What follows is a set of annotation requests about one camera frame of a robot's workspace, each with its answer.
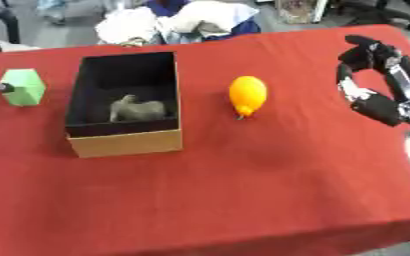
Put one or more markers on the person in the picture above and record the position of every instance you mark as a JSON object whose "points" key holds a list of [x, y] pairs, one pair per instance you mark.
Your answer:
{"points": [[176, 21]]}

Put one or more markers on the orange toy lemon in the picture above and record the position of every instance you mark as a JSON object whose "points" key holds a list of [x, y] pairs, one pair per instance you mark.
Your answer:
{"points": [[247, 94]]}

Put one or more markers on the tan cardboard carton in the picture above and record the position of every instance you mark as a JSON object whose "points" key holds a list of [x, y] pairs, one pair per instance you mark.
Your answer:
{"points": [[296, 10]]}

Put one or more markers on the green hexagonal block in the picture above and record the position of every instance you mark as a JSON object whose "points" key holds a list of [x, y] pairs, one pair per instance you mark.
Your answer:
{"points": [[24, 87]]}

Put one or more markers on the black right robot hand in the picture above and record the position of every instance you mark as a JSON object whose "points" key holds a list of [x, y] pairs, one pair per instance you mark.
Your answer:
{"points": [[377, 106]]}

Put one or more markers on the grey toy animal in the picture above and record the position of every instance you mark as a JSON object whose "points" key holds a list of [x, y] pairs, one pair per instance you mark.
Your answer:
{"points": [[137, 109]]}

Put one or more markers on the black office chair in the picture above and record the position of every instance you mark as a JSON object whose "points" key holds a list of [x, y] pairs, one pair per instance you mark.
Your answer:
{"points": [[375, 11]]}

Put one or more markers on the tan cardboard box black inside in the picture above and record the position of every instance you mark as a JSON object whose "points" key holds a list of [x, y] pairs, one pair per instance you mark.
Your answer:
{"points": [[124, 110]]}

